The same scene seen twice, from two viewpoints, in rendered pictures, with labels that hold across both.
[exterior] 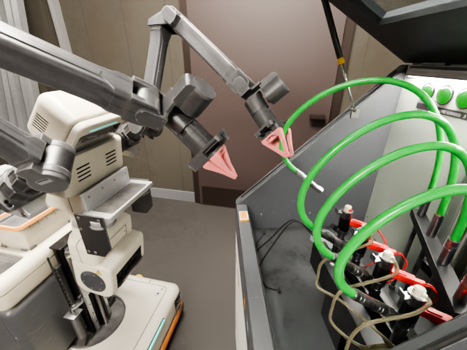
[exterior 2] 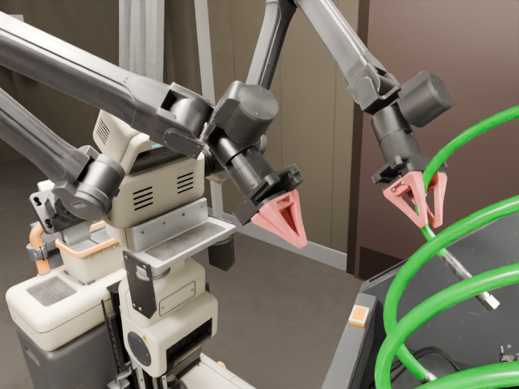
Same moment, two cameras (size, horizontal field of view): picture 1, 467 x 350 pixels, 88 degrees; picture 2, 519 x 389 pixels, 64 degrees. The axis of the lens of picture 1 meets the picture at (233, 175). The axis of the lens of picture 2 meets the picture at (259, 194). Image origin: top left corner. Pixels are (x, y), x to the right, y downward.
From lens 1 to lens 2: 20 cm
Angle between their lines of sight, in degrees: 26
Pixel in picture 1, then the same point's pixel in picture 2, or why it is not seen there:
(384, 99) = not seen: outside the picture
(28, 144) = (67, 159)
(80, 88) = (101, 100)
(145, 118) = (175, 140)
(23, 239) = (82, 269)
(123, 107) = (148, 126)
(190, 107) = (235, 130)
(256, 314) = not seen: outside the picture
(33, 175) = (67, 195)
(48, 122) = (109, 131)
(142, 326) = not seen: outside the picture
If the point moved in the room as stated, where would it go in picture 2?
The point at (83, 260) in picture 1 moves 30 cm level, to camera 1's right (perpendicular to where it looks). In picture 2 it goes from (131, 316) to (230, 352)
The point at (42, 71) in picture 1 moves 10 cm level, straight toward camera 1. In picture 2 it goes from (63, 80) to (36, 90)
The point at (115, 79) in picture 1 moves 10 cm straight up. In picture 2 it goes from (142, 89) to (130, 6)
